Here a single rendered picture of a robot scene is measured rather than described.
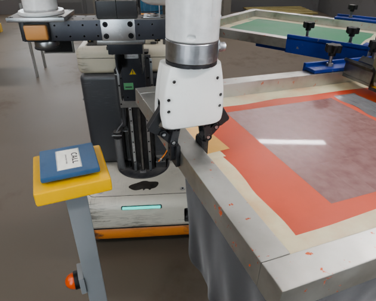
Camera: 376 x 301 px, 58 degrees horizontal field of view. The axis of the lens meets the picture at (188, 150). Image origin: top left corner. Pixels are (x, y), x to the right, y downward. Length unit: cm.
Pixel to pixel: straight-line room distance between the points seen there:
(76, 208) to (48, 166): 11
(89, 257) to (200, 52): 51
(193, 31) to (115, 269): 141
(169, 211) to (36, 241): 73
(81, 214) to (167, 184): 104
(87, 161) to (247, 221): 34
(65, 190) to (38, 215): 151
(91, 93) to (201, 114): 124
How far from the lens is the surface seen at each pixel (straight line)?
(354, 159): 68
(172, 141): 54
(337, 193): 57
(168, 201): 164
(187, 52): 47
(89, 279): 85
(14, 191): 238
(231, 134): 68
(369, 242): 45
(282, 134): 71
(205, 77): 50
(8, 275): 187
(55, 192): 62
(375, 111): 91
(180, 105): 50
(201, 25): 46
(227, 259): 73
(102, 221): 171
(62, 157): 67
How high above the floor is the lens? 131
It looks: 31 degrees down
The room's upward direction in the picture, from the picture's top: straight up
